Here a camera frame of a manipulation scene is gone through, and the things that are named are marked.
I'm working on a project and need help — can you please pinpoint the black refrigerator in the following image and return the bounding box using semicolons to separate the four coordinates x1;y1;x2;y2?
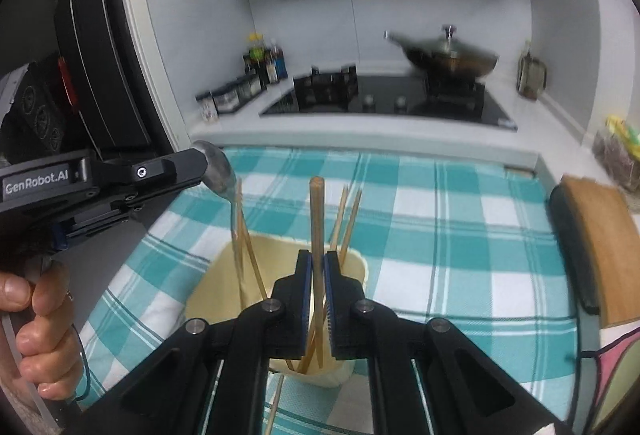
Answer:
0;0;166;161

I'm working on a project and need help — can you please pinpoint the black wok with lid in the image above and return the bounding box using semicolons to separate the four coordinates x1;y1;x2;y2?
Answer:
383;25;499;80

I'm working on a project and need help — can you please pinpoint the teal white checkered tablecloth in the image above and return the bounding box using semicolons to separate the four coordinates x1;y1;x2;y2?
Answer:
78;148;577;419

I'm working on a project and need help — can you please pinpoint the glass french press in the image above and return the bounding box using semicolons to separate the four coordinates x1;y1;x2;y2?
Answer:
516;41;548;100

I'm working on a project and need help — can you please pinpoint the fruit basket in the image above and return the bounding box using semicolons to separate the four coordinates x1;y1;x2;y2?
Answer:
592;114;639;192

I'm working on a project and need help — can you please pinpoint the cream utensil holder box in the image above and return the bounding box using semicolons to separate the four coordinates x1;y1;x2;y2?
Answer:
184;233;355;389

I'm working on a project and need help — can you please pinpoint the wooden cutting board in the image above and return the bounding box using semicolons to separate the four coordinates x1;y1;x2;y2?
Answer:
548;175;639;328

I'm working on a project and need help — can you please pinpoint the metal spoon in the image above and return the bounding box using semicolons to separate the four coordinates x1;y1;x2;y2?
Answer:
192;140;237;255

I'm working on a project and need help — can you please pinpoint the black gas stove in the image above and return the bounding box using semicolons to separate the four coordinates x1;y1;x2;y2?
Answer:
262;65;518;132

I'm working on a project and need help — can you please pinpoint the person's left hand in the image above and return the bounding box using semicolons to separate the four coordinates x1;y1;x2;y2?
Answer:
1;262;84;409

